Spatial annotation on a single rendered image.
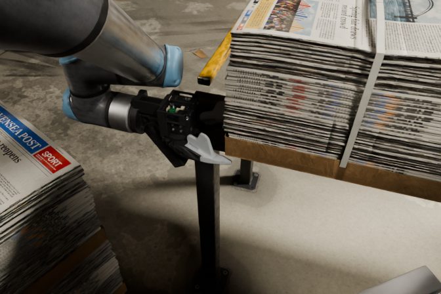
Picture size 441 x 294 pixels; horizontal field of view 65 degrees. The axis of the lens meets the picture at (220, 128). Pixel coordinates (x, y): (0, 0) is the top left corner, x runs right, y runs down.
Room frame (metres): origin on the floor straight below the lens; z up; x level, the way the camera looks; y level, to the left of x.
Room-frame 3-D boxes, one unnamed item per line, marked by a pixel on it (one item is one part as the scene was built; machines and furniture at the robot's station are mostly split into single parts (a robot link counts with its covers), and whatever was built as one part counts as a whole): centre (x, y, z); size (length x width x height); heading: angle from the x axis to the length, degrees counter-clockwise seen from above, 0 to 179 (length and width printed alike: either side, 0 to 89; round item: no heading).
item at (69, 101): (0.56, 0.26, 0.81); 0.11 x 0.08 x 0.09; 73
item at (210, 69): (0.85, -0.03, 0.81); 0.43 x 0.03 x 0.02; 163
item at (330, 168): (0.50, -0.23, 0.83); 0.28 x 0.06 x 0.04; 162
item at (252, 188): (1.07, -0.12, 0.01); 0.14 x 0.13 x 0.01; 163
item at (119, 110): (0.54, 0.18, 0.80); 0.08 x 0.05 x 0.08; 163
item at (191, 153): (0.47, 0.06, 0.79); 0.09 x 0.05 x 0.02; 46
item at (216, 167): (0.59, 0.03, 0.34); 0.06 x 0.06 x 0.68; 73
